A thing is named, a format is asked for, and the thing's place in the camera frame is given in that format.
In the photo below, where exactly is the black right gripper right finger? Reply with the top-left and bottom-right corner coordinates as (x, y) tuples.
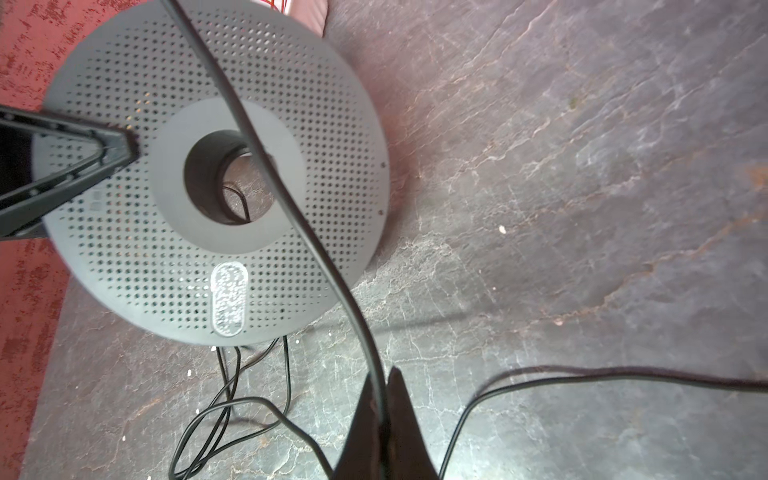
(387, 367), (439, 480)

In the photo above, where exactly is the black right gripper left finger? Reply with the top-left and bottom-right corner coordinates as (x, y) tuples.
(331, 376), (381, 480)

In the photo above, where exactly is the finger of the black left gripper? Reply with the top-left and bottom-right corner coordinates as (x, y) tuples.
(1, 105), (140, 239)

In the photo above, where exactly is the grey perforated cable spool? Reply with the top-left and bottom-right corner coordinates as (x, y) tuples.
(43, 1), (390, 346)

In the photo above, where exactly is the black thin cable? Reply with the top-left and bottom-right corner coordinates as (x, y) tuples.
(158, 0), (768, 480)

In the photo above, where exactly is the white plastic tray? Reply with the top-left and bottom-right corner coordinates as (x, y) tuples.
(256, 0), (329, 37)

